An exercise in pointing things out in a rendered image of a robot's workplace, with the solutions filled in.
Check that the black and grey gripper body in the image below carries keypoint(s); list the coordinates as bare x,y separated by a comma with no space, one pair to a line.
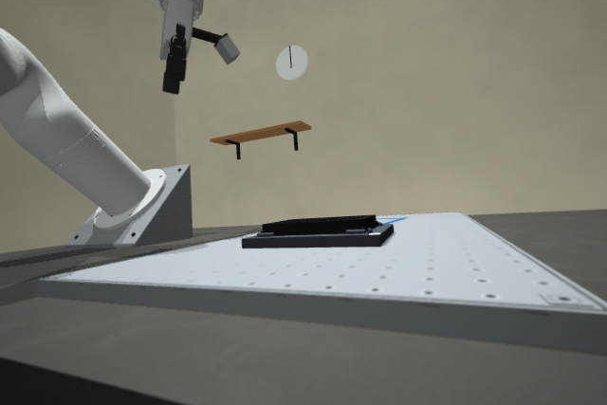
182,12

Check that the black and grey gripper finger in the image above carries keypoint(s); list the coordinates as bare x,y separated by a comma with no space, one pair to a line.
170,85
176,66

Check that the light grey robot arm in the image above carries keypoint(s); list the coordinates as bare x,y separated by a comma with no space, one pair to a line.
41,118

